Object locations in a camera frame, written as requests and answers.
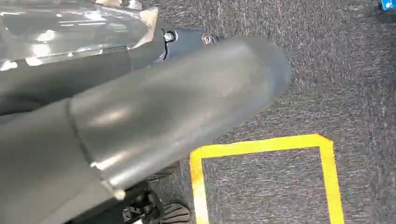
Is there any yellow floor tape square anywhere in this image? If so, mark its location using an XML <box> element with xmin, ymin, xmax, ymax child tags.
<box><xmin>189</xmin><ymin>133</ymin><xmax>346</xmax><ymax>224</ymax></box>

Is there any black robot foot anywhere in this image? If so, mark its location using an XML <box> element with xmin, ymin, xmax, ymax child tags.
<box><xmin>120</xmin><ymin>165</ymin><xmax>191</xmax><ymax>224</ymax></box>

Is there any wide blue metal shelf rack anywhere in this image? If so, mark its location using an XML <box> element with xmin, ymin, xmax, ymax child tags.
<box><xmin>380</xmin><ymin>0</ymin><xmax>396</xmax><ymax>12</ymax></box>

